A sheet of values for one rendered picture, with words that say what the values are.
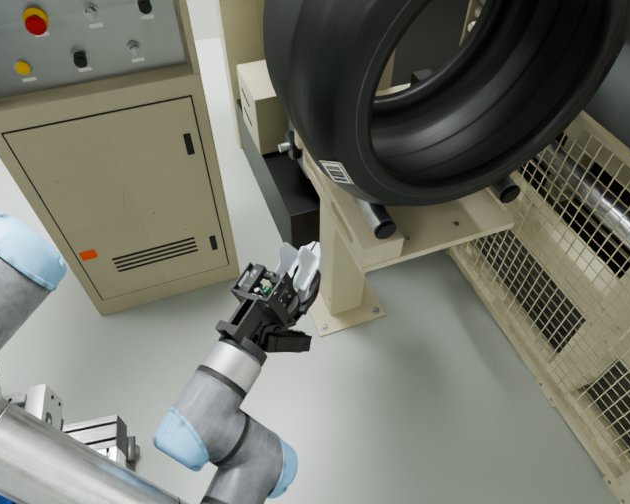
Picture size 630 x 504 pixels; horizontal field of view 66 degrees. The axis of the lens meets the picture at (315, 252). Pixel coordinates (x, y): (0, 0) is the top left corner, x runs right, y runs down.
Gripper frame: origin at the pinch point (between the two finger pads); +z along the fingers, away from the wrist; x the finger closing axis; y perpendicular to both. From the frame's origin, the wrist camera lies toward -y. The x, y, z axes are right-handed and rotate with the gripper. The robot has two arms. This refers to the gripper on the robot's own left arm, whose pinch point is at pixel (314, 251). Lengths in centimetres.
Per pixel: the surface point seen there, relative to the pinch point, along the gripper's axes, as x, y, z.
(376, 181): -4.1, 1.1, 15.5
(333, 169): 0.5, 6.4, 12.1
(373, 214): 1.2, -10.3, 17.8
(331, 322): 51, -91, 30
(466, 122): -5, -14, 50
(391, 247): -0.7, -18.6, 16.8
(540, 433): -22, -119, 26
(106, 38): 72, 23, 33
